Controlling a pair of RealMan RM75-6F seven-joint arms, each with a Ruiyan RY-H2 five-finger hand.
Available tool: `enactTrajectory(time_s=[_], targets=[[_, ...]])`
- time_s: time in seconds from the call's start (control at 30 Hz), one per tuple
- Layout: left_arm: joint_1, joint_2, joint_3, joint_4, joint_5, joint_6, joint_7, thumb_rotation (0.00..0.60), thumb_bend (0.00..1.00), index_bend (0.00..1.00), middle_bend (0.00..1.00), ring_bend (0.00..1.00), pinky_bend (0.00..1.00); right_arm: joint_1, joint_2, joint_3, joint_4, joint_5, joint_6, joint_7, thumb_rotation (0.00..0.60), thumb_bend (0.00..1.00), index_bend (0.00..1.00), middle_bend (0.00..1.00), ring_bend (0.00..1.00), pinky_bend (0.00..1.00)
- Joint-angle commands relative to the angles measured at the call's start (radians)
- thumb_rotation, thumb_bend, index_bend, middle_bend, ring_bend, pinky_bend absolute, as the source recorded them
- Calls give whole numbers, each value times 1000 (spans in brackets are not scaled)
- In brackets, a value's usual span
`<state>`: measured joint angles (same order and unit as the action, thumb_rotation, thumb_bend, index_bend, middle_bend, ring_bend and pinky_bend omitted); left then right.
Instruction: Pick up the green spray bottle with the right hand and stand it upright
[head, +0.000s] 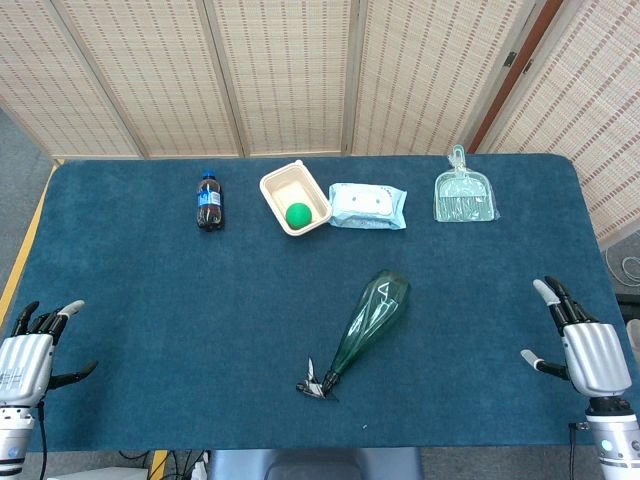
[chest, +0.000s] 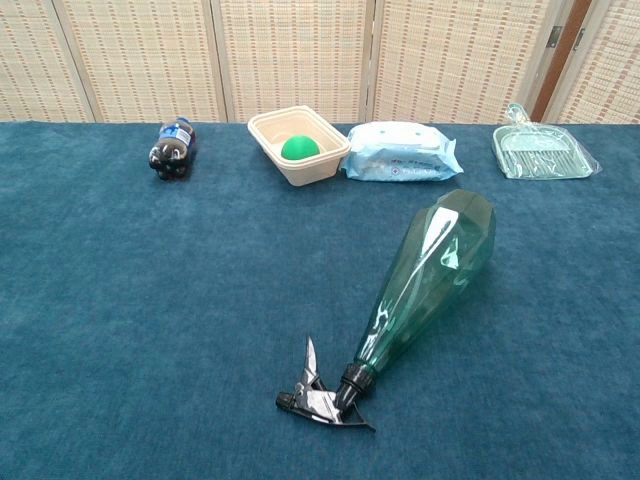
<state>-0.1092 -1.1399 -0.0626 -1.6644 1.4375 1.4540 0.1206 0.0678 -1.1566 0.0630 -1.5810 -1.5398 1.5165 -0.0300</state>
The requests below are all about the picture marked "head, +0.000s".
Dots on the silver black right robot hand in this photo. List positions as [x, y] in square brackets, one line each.
[592, 352]

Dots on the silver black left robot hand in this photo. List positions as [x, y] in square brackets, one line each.
[25, 357]

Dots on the green spray bottle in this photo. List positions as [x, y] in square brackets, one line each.
[372, 317]

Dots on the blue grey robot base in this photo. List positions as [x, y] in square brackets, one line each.
[315, 465]

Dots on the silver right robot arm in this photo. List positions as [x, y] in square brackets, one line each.
[617, 440]

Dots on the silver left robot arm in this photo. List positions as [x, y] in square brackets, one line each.
[15, 440]

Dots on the small cola bottle blue label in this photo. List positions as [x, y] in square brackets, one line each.
[209, 202]

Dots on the blue table mat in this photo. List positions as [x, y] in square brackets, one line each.
[200, 310]

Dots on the mint dustpan brush set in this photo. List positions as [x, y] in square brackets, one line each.
[465, 197]

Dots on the narrow woven folding screen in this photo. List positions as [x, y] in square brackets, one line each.
[595, 110]

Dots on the light blue wet wipes pack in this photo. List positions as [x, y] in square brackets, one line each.
[367, 205]

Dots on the beige rectangular food container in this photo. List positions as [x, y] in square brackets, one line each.
[280, 187]

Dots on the green ball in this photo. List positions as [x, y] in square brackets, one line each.
[299, 216]

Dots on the wide woven folding screen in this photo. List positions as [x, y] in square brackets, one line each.
[280, 75]

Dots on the brown wooden post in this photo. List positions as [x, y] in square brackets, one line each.
[515, 70]

